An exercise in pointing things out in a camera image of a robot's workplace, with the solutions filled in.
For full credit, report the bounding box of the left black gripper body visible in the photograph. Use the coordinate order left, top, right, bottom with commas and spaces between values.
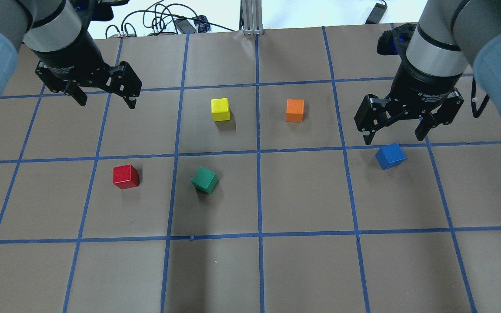
34, 33, 123, 95

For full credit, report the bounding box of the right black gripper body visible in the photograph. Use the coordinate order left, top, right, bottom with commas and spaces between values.
384, 61, 461, 118

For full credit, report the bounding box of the red block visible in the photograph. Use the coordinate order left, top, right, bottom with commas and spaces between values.
113, 164, 140, 190

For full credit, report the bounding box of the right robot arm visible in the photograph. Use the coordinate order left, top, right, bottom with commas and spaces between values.
354, 0, 501, 145

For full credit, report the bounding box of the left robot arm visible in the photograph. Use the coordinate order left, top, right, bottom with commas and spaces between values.
0, 0, 142, 109

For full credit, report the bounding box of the blue block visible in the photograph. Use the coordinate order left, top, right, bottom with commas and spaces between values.
374, 143, 406, 170

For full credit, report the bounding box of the orange block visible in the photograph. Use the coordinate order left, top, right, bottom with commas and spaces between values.
285, 99, 305, 123

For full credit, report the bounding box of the yellow block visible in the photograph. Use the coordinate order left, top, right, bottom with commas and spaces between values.
211, 98, 230, 122

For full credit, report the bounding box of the green block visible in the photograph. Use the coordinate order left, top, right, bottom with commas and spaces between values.
191, 166, 219, 194

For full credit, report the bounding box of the black power adapter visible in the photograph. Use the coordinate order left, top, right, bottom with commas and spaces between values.
365, 2, 387, 24

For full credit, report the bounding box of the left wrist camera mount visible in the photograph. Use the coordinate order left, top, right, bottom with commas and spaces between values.
69, 0, 130, 23

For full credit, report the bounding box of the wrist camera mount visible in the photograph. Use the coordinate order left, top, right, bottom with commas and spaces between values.
69, 0, 130, 23
376, 23, 416, 57

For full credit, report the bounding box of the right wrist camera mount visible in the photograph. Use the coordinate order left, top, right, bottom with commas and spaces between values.
376, 23, 416, 57

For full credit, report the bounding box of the black cable bundle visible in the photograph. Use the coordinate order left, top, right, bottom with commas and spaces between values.
105, 0, 236, 40

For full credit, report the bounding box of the aluminium frame post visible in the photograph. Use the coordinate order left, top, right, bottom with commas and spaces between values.
239, 0, 264, 36

